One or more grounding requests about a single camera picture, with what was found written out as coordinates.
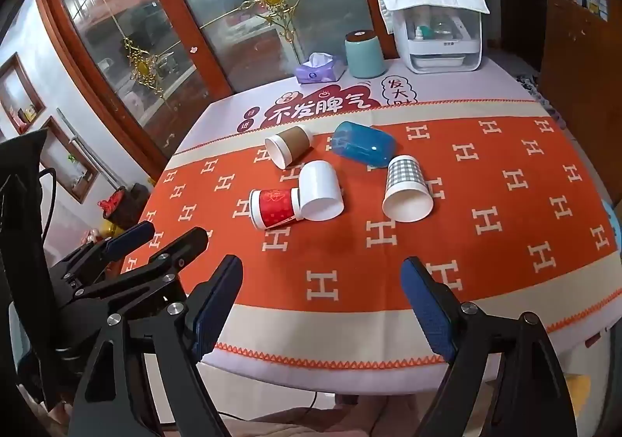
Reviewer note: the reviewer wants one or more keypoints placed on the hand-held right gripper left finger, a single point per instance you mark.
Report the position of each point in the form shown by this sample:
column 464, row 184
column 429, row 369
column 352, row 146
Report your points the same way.
column 210, row 315

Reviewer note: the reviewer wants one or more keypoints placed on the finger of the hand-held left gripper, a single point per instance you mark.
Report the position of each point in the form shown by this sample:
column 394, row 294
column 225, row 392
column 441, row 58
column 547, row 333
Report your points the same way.
column 132, row 234
column 187, row 242

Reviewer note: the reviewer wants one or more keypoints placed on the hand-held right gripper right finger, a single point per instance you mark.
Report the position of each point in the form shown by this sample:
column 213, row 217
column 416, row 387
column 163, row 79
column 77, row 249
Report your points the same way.
column 430, row 308

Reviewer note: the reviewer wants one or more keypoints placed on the red paper cup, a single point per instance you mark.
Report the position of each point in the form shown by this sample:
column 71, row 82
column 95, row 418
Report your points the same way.
column 274, row 207

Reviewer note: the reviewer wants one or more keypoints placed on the grey checkered paper cup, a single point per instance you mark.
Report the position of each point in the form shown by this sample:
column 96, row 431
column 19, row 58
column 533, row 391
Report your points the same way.
column 403, row 177

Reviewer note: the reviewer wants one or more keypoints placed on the plain white paper cup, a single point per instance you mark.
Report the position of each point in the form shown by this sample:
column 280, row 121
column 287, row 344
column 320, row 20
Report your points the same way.
column 318, row 184

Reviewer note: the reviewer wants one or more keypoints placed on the brown paper cup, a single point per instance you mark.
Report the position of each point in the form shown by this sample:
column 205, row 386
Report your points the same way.
column 297, row 140

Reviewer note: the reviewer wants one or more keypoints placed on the blue plastic cup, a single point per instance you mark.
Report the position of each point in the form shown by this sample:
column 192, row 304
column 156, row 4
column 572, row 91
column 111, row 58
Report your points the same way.
column 364, row 145

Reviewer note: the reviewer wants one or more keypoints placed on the dark brown pot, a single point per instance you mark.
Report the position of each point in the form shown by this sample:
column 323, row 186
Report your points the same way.
column 133, row 206

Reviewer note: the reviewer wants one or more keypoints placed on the red decoration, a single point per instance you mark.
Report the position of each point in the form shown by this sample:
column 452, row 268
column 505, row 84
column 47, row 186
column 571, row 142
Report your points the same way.
column 112, row 202

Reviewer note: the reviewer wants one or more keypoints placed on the orange patterned tablecloth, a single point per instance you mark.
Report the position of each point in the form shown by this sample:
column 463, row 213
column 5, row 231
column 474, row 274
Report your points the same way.
column 486, row 247

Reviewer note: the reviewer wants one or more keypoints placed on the wooden glass sliding door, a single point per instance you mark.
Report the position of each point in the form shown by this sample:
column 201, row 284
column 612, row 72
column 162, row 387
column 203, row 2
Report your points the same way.
column 194, row 29

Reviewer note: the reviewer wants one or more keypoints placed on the purple tissue box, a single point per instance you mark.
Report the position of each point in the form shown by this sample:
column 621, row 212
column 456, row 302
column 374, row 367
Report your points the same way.
column 318, row 70

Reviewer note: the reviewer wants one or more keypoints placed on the teal canister with brown lid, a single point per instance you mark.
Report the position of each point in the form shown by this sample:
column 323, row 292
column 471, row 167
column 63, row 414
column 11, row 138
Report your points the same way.
column 363, row 55

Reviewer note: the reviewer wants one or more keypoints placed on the white countertop appliance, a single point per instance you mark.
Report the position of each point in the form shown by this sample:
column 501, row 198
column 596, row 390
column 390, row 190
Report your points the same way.
column 440, row 48

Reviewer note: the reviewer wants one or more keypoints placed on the dark wooden cabinet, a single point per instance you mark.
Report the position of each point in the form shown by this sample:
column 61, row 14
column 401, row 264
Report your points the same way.
column 583, row 87

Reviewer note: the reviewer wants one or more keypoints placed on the wooden framed wall niche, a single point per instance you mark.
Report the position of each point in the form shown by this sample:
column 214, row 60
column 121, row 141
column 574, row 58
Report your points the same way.
column 68, row 160
column 19, row 97

